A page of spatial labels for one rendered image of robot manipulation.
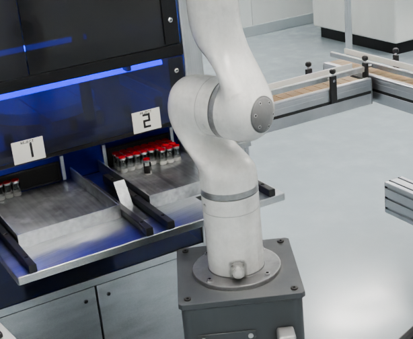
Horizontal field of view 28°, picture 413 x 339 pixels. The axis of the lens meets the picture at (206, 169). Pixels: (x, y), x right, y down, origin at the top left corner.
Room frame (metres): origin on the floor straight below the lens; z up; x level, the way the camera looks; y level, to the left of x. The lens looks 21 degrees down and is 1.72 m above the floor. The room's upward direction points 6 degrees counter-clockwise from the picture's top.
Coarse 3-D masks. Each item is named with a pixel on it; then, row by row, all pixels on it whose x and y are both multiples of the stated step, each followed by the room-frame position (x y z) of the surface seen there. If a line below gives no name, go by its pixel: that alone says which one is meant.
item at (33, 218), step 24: (72, 168) 2.19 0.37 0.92; (24, 192) 2.13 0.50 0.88; (48, 192) 2.11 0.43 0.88; (72, 192) 2.09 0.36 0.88; (96, 192) 2.03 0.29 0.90; (0, 216) 1.90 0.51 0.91; (24, 216) 1.97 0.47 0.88; (48, 216) 1.95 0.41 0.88; (72, 216) 1.94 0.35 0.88; (96, 216) 1.87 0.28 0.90; (120, 216) 1.90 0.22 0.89; (24, 240) 1.79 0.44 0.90
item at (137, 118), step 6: (156, 108) 2.24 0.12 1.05; (132, 114) 2.21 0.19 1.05; (138, 114) 2.21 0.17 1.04; (150, 114) 2.23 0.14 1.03; (156, 114) 2.24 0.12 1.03; (138, 120) 2.21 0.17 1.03; (156, 120) 2.24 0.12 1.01; (138, 126) 2.21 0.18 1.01; (156, 126) 2.24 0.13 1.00; (138, 132) 2.21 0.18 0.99
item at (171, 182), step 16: (192, 160) 2.25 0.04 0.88; (112, 176) 2.15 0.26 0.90; (128, 176) 2.17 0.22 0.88; (144, 176) 2.16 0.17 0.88; (160, 176) 2.15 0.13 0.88; (176, 176) 2.13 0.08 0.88; (192, 176) 2.12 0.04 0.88; (144, 192) 1.96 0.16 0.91; (160, 192) 1.95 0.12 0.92; (176, 192) 1.97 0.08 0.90; (192, 192) 1.99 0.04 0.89
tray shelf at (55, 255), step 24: (168, 216) 1.88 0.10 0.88; (192, 216) 1.87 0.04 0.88; (0, 240) 1.84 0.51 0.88; (48, 240) 1.81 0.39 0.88; (72, 240) 1.80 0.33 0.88; (96, 240) 1.78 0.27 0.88; (120, 240) 1.77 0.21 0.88; (144, 240) 1.77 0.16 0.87; (48, 264) 1.68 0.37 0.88; (72, 264) 1.69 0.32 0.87
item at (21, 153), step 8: (40, 136) 2.09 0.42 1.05; (16, 144) 2.06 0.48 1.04; (24, 144) 2.07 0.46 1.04; (32, 144) 2.08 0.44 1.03; (40, 144) 2.09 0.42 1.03; (16, 152) 2.06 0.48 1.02; (24, 152) 2.07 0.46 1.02; (40, 152) 2.08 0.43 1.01; (16, 160) 2.05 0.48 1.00; (24, 160) 2.06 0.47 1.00; (32, 160) 2.07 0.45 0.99
